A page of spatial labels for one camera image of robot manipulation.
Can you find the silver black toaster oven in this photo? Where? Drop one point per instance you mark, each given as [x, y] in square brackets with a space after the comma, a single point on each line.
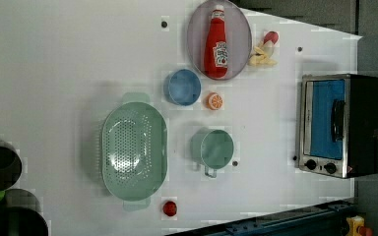
[338, 117]

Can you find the orange slice toy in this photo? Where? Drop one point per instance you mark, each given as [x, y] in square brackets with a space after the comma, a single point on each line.
[214, 101]

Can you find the blue round bowl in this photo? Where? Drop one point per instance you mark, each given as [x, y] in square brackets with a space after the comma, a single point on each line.
[182, 87]

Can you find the green metal mug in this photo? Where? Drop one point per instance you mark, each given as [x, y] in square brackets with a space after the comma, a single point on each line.
[213, 149]

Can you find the green perforated colander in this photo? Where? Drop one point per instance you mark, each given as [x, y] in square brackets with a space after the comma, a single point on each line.
[134, 151]

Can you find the red plush ketchup bottle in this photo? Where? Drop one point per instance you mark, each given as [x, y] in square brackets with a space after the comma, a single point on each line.
[216, 54]

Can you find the grey round plate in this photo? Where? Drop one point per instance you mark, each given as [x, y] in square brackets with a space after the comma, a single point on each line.
[238, 36]

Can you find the red strawberry toy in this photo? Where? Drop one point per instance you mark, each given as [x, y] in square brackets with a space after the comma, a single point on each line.
[170, 208]

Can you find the plush peeled banana toy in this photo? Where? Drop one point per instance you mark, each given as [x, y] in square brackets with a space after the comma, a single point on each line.
[264, 51]

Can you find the yellow red clamp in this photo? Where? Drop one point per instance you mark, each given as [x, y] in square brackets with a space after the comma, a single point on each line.
[357, 227]

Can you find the black container with green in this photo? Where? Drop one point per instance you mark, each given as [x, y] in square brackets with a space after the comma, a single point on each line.
[20, 214]

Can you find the blue metal frame rail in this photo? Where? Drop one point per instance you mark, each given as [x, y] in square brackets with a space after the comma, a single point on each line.
[327, 219]

